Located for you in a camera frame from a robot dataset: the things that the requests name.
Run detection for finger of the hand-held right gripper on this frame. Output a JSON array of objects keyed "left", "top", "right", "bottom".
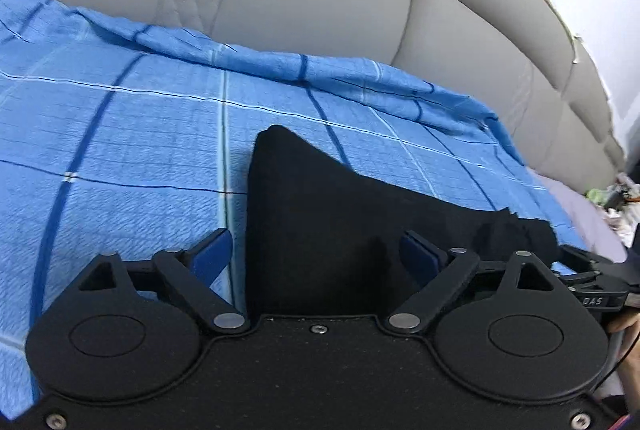
[{"left": 552, "top": 244, "right": 640, "bottom": 288}]

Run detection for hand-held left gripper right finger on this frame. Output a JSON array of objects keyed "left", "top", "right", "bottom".
[{"left": 382, "top": 230, "right": 571, "bottom": 337}]

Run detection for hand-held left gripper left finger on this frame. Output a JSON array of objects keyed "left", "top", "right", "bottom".
[{"left": 75, "top": 227, "right": 252, "bottom": 337}]

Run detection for black pants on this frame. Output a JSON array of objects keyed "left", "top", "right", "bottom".
[{"left": 244, "top": 124, "right": 560, "bottom": 326}]

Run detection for person's right hand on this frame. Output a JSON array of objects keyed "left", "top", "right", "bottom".
[{"left": 606, "top": 307, "right": 640, "bottom": 336}]

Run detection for grey mattress cover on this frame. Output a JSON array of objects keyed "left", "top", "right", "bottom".
[{"left": 532, "top": 172, "right": 628, "bottom": 263}]

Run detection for pile of small clutter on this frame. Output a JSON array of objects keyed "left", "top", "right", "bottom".
[{"left": 584, "top": 172, "right": 640, "bottom": 223}]

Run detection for blue plaid bed sheet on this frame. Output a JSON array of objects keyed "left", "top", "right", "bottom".
[{"left": 0, "top": 0, "right": 583, "bottom": 421}]

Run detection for black cable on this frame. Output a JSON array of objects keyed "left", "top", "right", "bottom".
[{"left": 597, "top": 330, "right": 640, "bottom": 391}]

